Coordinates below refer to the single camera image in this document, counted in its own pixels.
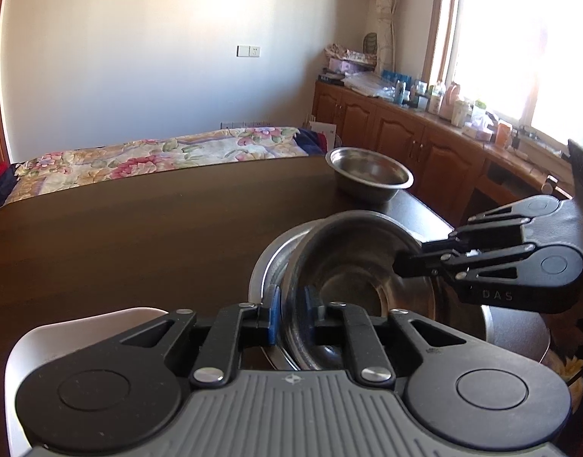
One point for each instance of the purple box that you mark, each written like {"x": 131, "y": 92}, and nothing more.
{"x": 346, "y": 65}

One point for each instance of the floral white rectangular plate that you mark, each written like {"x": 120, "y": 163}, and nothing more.
{"x": 49, "y": 338}

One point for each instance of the wooden cabinet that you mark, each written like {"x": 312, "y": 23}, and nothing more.
{"x": 401, "y": 143}

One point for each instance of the grey-green vase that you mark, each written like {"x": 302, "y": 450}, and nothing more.
{"x": 370, "y": 44}

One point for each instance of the stainless steel bowl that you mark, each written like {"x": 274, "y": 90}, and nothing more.
{"x": 367, "y": 171}
{"x": 267, "y": 266}
{"x": 348, "y": 266}

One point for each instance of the pink bottle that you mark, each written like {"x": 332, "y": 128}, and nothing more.
{"x": 452, "y": 100}

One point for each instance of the orange box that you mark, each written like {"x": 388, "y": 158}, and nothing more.
{"x": 504, "y": 134}

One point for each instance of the tissue box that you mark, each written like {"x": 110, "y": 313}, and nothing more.
{"x": 477, "y": 131}

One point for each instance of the red and blue cloth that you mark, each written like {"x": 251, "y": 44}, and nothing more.
{"x": 310, "y": 142}

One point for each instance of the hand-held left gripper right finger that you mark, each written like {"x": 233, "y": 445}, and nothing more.
{"x": 309, "y": 307}

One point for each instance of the clear plastic bags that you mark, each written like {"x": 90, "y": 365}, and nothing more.
{"x": 367, "y": 84}

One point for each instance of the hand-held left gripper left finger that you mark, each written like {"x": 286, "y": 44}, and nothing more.
{"x": 272, "y": 318}

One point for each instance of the white power strip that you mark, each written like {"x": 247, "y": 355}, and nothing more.
{"x": 244, "y": 124}

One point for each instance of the white bottle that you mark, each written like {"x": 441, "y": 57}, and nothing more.
{"x": 436, "y": 100}

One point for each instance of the white paper bag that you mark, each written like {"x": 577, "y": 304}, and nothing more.
{"x": 322, "y": 129}

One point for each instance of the folded floral cloth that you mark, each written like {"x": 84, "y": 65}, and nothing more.
{"x": 351, "y": 52}

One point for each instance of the floral bed blanket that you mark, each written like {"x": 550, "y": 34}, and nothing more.
{"x": 144, "y": 157}

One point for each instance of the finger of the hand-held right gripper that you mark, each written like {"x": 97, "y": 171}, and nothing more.
{"x": 462, "y": 261}
{"x": 491, "y": 221}

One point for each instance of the dark flat box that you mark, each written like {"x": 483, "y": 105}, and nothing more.
{"x": 330, "y": 79}

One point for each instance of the blue bottle pack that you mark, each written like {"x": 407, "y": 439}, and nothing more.
{"x": 396, "y": 78}

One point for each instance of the wood-framed window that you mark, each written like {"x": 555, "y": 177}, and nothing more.
{"x": 520, "y": 43}

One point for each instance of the white jar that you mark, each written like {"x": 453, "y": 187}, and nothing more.
{"x": 460, "y": 113}

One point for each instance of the patterned beige curtain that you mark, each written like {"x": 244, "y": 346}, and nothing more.
{"x": 389, "y": 14}

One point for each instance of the white wall socket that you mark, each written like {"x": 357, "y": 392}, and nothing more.
{"x": 248, "y": 51}

